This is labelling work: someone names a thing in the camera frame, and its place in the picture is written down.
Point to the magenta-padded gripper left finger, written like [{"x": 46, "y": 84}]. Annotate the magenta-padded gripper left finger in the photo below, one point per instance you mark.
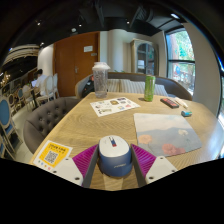
[{"x": 70, "y": 169}]

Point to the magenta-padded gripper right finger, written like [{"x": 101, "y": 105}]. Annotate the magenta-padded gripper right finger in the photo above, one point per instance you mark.
[{"x": 159, "y": 168}]

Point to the white and blue computer mouse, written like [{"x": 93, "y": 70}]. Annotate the white and blue computer mouse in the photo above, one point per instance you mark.
[{"x": 115, "y": 156}]

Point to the yellow code sticker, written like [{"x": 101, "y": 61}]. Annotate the yellow code sticker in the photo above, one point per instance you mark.
[{"x": 52, "y": 155}]

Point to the grey tufted armchair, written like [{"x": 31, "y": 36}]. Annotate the grey tufted armchair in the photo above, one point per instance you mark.
[{"x": 43, "y": 120}]

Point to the teal eraser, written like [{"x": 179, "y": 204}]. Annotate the teal eraser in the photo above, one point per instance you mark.
[{"x": 186, "y": 113}]

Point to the black and red case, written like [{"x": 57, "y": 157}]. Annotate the black and red case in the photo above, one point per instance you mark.
[{"x": 169, "y": 103}]

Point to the white tube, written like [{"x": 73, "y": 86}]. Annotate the white tube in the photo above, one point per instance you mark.
[{"x": 181, "y": 102}]

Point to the white sticker sheet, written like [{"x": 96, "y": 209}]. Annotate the white sticker sheet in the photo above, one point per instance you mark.
[{"x": 113, "y": 106}]

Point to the striped sofa cushion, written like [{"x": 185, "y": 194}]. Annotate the striped sofa cushion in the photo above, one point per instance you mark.
[
  {"x": 160, "y": 90},
  {"x": 113, "y": 85},
  {"x": 131, "y": 86}
]

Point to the green drink can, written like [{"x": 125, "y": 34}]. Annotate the green drink can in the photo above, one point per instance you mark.
[{"x": 149, "y": 88}]

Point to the grey curved sofa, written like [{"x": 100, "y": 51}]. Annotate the grey curved sofa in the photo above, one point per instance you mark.
[{"x": 173, "y": 86}]

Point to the black backpack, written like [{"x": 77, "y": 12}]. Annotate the black backpack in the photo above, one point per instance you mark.
[{"x": 88, "y": 87}]

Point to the white chairs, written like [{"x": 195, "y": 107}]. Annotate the white chairs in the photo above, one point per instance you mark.
[{"x": 48, "y": 88}]

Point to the blue chairs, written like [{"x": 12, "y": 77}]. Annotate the blue chairs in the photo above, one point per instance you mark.
[{"x": 5, "y": 113}]

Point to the clear shaker bottle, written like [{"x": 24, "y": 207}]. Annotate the clear shaker bottle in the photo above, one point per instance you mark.
[{"x": 100, "y": 81}]

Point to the person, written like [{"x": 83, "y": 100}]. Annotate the person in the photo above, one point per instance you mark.
[{"x": 40, "y": 80}]

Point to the black-framed window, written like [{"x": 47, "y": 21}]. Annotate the black-framed window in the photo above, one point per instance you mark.
[
  {"x": 180, "y": 63},
  {"x": 222, "y": 96}
]

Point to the brown wooden door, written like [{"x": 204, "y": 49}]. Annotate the brown wooden door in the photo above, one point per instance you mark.
[{"x": 71, "y": 66}]

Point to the glass-door cabinet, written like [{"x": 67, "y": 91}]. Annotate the glass-door cabinet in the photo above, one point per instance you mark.
[{"x": 145, "y": 58}]

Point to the white door sign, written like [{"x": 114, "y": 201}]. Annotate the white door sign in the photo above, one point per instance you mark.
[{"x": 88, "y": 48}]

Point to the ceiling lights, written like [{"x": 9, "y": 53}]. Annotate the ceiling lights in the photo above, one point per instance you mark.
[{"x": 174, "y": 15}]

